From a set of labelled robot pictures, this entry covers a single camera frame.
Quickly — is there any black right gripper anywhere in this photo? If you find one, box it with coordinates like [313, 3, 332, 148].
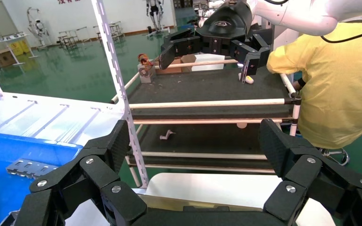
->
[159, 1, 273, 84]

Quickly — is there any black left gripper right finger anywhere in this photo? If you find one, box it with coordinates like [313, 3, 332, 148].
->
[258, 118, 362, 226]

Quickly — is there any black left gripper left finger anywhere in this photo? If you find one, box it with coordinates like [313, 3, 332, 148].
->
[14, 119, 148, 226]

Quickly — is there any small grey metal part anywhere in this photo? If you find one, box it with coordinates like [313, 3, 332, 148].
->
[159, 129, 176, 141]

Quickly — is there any white rectangular box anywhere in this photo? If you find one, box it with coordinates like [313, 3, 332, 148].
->
[191, 53, 226, 72]

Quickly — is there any white and yellow object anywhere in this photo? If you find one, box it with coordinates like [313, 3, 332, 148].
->
[238, 72, 255, 85]

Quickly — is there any open brown cardboard box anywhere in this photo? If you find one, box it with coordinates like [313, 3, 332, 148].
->
[155, 54, 197, 75]

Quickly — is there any grey humanoid robot on stand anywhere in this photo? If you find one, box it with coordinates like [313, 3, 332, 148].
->
[145, 0, 166, 34]

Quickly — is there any white perforated steel shelf rack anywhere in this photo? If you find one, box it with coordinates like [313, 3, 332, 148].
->
[0, 0, 151, 189]

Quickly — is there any person in yellow coat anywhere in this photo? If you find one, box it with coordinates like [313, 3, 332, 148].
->
[266, 20, 362, 150]

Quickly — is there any blue plastic bin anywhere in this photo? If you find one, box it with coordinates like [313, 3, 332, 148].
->
[0, 131, 84, 226]

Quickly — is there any metal desk with chairs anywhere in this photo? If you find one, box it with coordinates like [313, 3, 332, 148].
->
[93, 21, 126, 43]

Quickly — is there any group of metal chairs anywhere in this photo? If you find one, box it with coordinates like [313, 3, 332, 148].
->
[57, 26, 90, 49]

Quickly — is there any brown cardboard box on floor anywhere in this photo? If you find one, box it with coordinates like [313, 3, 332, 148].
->
[0, 48, 16, 68]

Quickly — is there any yellow waste bin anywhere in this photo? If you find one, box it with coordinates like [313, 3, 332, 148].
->
[20, 40, 32, 54]
[8, 41, 24, 57]

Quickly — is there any white humanoid robot on stand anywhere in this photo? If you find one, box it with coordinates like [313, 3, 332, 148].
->
[26, 7, 53, 48]

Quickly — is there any white workbench with items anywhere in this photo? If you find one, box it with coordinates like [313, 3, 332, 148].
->
[0, 32, 39, 66]

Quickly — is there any pipe frame cart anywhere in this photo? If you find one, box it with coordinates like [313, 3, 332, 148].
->
[110, 57, 303, 188]

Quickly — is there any grey slotted metal bracket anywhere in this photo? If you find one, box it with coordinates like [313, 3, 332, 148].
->
[5, 158, 59, 180]

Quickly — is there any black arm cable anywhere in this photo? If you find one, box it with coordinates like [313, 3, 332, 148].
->
[320, 26, 362, 44]

